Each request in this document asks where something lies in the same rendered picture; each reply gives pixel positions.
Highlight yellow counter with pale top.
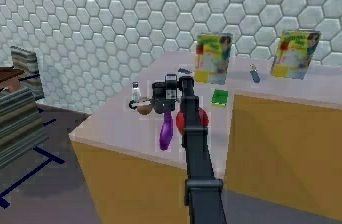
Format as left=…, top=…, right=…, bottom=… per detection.
left=68, top=49, right=342, bottom=224

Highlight green square sponge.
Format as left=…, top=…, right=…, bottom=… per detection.
left=210, top=88, right=230, bottom=108

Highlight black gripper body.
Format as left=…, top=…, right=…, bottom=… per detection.
left=151, top=81, right=181, bottom=115

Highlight blue bottle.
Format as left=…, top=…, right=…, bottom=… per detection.
left=249, top=63, right=261, bottom=84

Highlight purple eggplant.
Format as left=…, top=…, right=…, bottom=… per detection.
left=158, top=111, right=175, bottom=152

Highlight grey striped chair blue legs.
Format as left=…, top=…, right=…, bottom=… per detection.
left=0, top=87, right=66, bottom=210
left=10, top=46, right=46, bottom=102

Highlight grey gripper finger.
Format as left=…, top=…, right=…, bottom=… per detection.
left=128, top=96, right=155, bottom=106
left=128, top=103, right=155, bottom=113

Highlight colourful cereal box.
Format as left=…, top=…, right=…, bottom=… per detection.
left=270, top=29, right=323, bottom=81
left=193, top=32, right=234, bottom=85

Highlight white salt shaker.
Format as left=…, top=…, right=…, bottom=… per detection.
left=130, top=81, right=143, bottom=103

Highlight brown egg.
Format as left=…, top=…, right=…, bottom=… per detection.
left=135, top=97, right=154, bottom=116

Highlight red tomato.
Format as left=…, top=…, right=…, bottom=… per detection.
left=175, top=107, right=210, bottom=136

